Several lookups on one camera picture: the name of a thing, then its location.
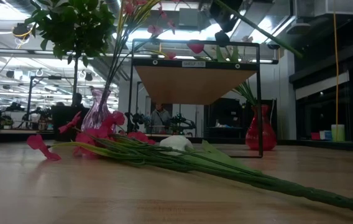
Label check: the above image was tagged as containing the red tulip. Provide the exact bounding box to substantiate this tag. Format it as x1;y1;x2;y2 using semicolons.
187;42;214;62

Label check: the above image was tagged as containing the pink blossom spray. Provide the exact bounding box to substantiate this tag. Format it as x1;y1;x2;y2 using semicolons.
100;0;179;94

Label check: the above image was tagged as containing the red glass vase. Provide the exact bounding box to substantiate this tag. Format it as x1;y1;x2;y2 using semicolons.
244;104;278;152

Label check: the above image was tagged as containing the white tulip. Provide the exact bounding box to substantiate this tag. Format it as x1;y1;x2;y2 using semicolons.
159;134;260;181

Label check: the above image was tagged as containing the purple glass vase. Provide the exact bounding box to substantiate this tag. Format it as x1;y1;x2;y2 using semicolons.
80;88;117;131

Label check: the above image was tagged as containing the red blossom spray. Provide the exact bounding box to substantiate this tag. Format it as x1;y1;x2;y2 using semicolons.
26;110;353;218

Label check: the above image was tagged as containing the grey ceiling box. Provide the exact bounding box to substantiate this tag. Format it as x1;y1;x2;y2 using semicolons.
178;7;200;27

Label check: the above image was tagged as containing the white ceiling unit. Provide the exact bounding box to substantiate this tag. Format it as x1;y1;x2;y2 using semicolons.
314;0;353;17

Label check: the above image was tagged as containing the person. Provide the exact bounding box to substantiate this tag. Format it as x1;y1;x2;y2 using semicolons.
71;92;84;107
149;103;173;135

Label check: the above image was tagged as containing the potted green plant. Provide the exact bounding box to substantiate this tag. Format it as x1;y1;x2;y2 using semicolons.
24;0;117;142

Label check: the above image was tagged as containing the pale green cylinder container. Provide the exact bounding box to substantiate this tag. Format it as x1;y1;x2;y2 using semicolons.
331;124;346;142

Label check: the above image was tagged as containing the silver ventilation duct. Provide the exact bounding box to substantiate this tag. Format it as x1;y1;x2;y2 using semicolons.
228;0;297;44

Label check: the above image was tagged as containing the wooden shelf with black frame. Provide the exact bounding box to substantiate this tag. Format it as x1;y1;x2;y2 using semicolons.
126;39;280;159

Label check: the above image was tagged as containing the thin white cord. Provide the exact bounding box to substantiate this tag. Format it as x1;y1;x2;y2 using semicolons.
268;99;276;125

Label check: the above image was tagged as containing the yellow cable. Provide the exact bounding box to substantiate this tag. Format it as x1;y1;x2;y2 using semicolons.
332;12;341;141

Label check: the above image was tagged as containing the black background stand frame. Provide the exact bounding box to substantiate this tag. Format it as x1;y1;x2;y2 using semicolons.
26;74;75;130

